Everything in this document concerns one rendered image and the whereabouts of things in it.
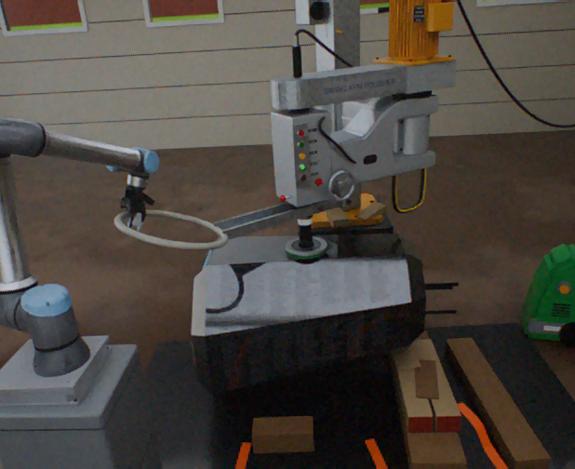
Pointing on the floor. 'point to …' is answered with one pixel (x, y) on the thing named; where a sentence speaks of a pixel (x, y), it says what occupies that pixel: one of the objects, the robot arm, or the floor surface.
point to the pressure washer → (560, 293)
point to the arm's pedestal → (84, 424)
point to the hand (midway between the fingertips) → (134, 227)
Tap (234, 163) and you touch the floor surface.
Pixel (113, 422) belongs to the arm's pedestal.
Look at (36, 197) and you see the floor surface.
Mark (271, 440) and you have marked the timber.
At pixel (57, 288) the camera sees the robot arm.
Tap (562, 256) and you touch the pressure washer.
